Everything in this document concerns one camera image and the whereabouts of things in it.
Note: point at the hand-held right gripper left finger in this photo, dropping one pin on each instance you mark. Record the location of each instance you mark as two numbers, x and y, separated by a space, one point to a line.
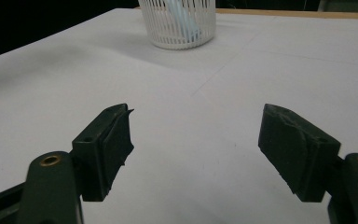
105 149

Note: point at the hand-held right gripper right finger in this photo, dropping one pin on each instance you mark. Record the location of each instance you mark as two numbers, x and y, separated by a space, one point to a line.
295 152

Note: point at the white slotted plastic basket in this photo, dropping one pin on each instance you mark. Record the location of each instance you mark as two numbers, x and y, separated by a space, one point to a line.
180 28

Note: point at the light blue hairbrush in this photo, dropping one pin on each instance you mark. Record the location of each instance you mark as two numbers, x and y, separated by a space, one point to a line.
181 20

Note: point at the white table cover sheet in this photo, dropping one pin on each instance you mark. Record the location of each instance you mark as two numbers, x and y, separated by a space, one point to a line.
199 93

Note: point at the wooden table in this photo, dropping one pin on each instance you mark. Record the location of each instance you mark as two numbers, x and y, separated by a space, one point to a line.
292 14

